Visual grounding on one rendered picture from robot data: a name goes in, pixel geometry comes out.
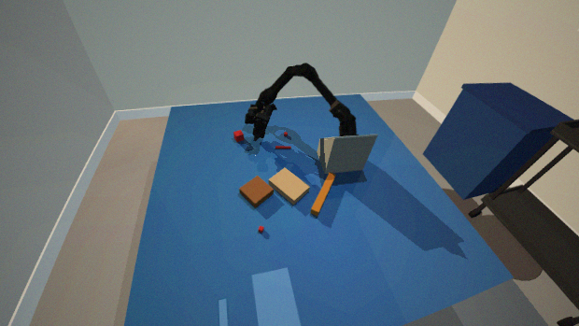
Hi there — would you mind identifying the red cube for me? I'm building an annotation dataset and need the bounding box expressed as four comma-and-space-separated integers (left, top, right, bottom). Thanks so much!
233, 130, 244, 142

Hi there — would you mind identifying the tan square block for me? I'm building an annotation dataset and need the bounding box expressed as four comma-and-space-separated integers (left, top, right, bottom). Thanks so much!
268, 168, 310, 205

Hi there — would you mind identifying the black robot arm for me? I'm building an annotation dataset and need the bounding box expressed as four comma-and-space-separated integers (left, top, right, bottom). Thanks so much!
245, 63, 357, 136

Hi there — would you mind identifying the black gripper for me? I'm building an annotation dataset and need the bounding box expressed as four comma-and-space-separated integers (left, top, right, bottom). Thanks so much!
252, 111, 271, 141

